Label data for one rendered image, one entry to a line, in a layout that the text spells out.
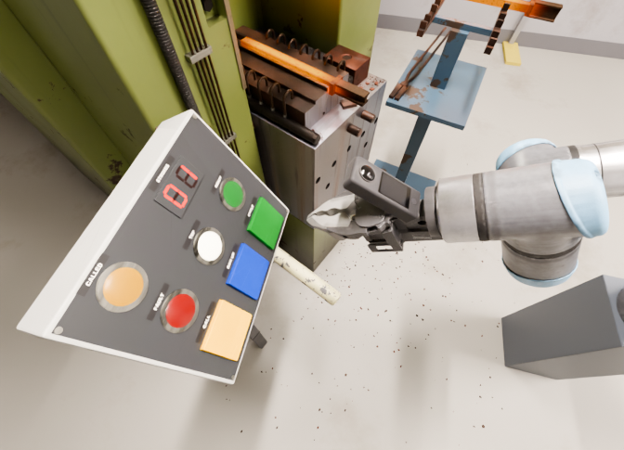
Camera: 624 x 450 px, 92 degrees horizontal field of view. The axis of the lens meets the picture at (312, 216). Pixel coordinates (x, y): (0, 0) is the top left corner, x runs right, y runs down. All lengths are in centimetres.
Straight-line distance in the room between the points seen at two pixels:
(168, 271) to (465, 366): 143
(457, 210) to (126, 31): 57
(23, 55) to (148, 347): 82
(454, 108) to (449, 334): 102
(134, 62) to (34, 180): 201
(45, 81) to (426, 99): 120
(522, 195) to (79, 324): 50
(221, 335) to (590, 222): 48
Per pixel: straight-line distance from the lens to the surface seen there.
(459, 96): 137
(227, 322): 51
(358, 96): 84
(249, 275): 54
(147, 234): 44
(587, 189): 42
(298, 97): 87
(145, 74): 67
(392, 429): 155
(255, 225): 55
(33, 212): 243
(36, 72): 109
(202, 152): 51
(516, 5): 139
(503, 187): 41
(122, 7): 63
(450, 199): 41
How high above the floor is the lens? 151
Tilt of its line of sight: 59 degrees down
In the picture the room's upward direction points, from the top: straight up
